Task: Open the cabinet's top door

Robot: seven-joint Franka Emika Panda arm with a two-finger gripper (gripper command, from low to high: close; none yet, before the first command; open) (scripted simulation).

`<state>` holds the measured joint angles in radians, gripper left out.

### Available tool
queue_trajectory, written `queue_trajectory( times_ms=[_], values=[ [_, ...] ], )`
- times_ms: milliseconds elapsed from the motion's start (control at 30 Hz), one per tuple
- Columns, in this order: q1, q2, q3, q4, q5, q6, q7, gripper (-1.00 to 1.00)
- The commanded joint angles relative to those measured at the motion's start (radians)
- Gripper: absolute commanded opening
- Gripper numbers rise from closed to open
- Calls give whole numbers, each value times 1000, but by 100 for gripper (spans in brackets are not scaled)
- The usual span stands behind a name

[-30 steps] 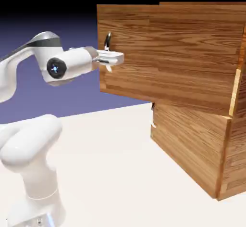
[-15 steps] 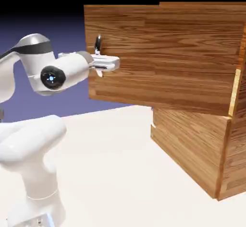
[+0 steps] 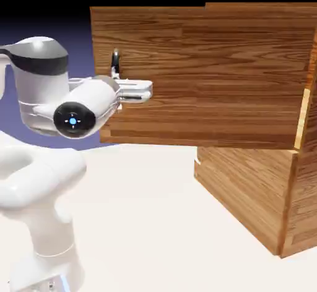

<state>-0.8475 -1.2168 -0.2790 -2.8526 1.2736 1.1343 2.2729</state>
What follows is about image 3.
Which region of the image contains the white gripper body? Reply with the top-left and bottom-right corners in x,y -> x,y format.
115,79 -> 154,104

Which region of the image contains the wooden cabinet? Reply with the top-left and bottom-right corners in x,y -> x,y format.
194,1 -> 317,259

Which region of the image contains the dark curved metal handle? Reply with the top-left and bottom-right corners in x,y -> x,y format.
110,48 -> 121,69

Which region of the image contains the wooden cabinet door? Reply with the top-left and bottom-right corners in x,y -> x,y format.
194,147 -> 298,257
89,5 -> 317,151

